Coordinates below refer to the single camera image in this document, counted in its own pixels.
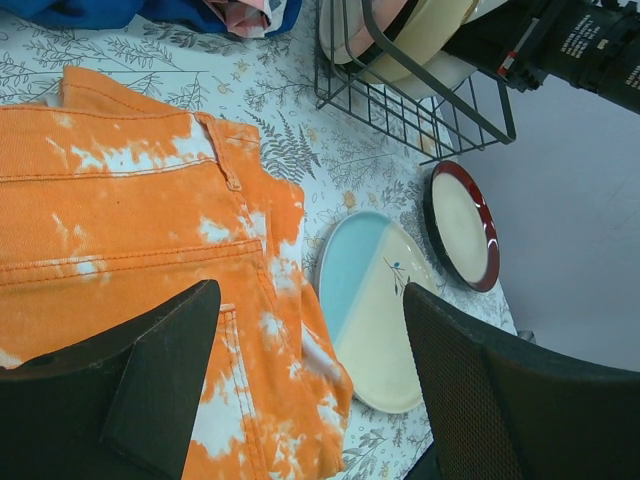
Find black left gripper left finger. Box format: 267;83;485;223
1;280;221;479

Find yellow rimmed plate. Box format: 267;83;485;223
362;0;478;84

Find blue cloth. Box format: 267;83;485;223
1;0;302;38

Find blue and cream plate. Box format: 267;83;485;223
315;211;439;414

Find red rimmed black plate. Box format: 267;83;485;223
423;160;500;293

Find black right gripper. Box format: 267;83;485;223
444;0;639;113

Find pink plate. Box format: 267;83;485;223
318;1;407;65

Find pink navy patterned cloth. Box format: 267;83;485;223
204;0;288;39

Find black wire dish rack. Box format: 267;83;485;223
314;1;516;163

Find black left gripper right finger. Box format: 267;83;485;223
403;283;639;479

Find brown rimmed cream plate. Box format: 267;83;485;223
358;0;425;65

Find orange tie-dye folded shorts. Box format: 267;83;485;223
1;67;353;479

